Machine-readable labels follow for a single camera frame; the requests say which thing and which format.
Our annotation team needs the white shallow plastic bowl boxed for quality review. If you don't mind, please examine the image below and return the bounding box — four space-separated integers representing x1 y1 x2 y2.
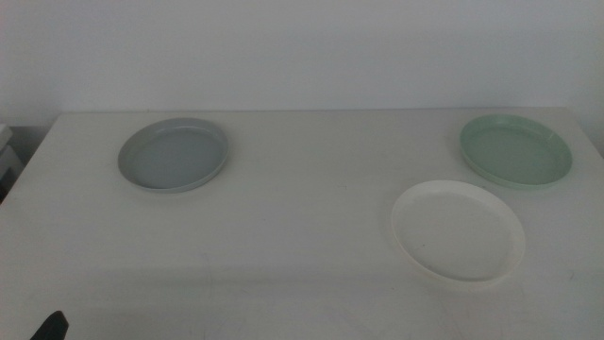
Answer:
390 179 527 284

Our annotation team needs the green shallow plastic bowl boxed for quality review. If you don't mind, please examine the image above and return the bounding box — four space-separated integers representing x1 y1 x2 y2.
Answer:
459 112 574 192

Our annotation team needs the grey shallow plastic bowl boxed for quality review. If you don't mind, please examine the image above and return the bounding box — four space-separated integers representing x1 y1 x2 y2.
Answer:
117 117 230 194

